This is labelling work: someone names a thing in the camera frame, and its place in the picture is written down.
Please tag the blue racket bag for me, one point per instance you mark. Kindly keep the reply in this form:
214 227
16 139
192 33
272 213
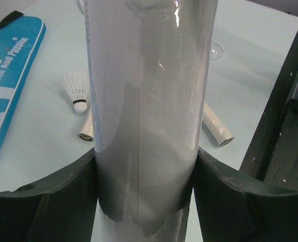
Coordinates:
20 40

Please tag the white shuttlecock tube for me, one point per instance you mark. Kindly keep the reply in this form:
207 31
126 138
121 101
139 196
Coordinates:
148 66

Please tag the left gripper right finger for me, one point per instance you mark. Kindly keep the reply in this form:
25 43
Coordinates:
233 206

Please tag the clear tube lid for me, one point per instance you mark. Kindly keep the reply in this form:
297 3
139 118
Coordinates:
217 52

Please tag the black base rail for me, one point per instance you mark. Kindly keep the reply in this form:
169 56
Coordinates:
262 146

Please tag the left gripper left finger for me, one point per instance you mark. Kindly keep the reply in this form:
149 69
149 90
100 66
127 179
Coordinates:
58 207

